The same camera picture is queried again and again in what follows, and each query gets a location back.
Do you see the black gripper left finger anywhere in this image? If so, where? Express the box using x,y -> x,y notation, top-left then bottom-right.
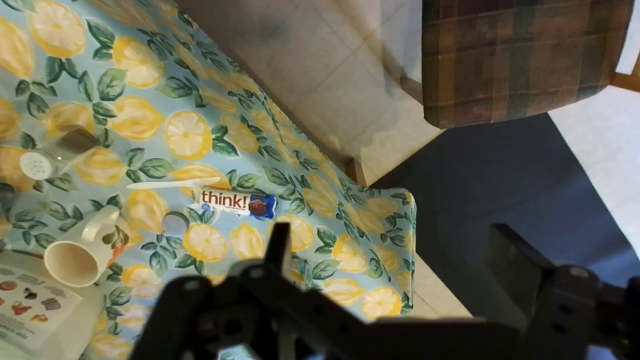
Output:
128,220 -> 369,360

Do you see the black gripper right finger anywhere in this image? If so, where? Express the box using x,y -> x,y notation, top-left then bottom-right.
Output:
489,223 -> 640,360

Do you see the think snack bar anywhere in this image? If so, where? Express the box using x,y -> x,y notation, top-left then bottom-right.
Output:
199,189 -> 278,220

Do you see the small clear round lid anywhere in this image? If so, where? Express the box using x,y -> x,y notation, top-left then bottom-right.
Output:
161,211 -> 193,238

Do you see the cream ceramic mug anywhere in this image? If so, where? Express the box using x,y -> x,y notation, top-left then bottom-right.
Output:
42,204 -> 127,290

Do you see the dark floor rug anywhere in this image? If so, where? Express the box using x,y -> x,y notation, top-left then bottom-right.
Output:
369,113 -> 640,337

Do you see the white plastic bin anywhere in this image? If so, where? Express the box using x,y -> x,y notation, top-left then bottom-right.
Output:
0,251 -> 107,360

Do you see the lemon print tablecloth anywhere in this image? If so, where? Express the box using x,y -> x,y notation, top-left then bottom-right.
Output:
0,0 -> 418,360

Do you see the wooden lattice back chair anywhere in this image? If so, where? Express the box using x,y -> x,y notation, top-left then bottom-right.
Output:
609,57 -> 640,95

